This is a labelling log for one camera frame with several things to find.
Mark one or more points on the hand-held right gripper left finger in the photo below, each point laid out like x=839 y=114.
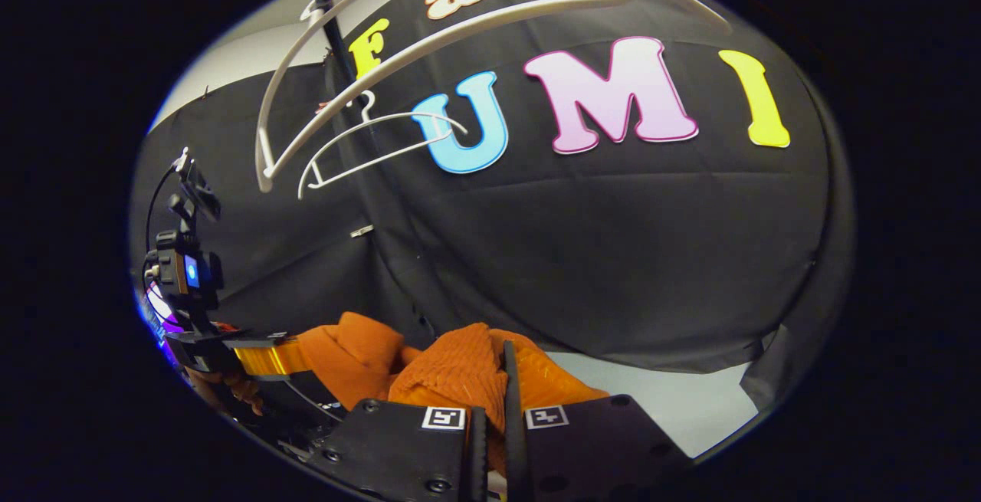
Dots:
x=398 y=448

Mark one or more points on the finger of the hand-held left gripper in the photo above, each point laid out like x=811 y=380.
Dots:
x=264 y=358

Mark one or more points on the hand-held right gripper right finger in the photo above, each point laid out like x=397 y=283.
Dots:
x=582 y=448

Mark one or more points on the black clothes rack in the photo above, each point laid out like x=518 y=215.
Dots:
x=328 y=4

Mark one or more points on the white clothespin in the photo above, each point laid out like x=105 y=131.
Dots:
x=362 y=231

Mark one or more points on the black backdrop cloth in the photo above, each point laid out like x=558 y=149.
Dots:
x=613 y=257

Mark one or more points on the pink clothespin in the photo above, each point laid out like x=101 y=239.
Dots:
x=325 y=107

